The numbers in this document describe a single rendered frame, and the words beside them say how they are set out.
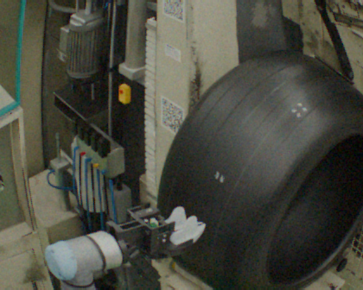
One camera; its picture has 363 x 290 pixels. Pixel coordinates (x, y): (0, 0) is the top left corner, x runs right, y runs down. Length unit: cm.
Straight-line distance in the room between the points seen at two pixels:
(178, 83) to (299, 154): 41
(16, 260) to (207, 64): 75
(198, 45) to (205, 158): 27
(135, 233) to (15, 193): 66
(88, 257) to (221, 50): 63
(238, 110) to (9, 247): 79
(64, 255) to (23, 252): 74
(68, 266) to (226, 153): 41
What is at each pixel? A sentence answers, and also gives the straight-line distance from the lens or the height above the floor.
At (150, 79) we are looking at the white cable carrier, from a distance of 228.
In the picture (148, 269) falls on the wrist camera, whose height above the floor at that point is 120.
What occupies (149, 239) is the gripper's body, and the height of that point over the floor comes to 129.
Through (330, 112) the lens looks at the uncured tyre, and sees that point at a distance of 192.
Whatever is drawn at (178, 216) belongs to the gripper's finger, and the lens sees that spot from 190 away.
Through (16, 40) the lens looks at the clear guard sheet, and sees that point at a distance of 215.
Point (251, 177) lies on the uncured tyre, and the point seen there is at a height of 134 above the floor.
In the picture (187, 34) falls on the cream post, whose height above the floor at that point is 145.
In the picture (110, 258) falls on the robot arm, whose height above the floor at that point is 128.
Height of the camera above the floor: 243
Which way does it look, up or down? 34 degrees down
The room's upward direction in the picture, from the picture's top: straight up
